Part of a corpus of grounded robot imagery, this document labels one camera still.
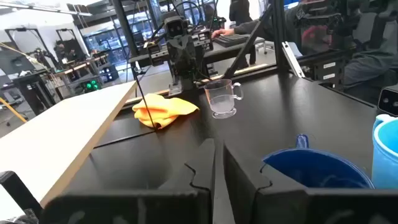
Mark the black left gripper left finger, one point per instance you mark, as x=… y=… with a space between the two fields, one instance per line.
x=140 y=208

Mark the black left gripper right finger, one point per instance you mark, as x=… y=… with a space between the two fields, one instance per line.
x=311 y=208

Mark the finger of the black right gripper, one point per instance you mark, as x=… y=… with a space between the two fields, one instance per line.
x=174 y=59
x=189 y=59

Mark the dark blue mug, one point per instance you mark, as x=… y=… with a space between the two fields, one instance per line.
x=311 y=168

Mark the light blue mug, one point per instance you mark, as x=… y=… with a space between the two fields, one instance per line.
x=387 y=155

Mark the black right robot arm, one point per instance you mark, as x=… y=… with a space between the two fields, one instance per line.
x=186 y=82

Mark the wooden shelf with black legs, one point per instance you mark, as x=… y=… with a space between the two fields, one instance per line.
x=62 y=140

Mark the person's hand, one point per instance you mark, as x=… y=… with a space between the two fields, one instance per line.
x=222 y=33

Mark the black desk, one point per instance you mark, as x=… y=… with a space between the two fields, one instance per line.
x=224 y=53

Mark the black keyboard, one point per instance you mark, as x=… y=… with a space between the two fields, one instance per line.
x=231 y=40

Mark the orange cloth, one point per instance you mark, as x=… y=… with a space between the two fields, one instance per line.
x=161 y=110

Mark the black box with green lights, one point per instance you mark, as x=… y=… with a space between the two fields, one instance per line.
x=91 y=85

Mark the black metal beam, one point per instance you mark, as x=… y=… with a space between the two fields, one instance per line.
x=320 y=70

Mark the black equipment cart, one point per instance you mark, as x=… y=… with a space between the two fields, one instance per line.
x=34 y=91

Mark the yellow bar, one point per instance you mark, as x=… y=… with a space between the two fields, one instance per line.
x=12 y=109

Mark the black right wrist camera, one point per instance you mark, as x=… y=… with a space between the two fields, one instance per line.
x=175 y=27

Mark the black rig frame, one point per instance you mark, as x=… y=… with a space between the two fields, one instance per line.
x=278 y=37

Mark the black table-level camera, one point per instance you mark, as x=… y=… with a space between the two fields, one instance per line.
x=388 y=101

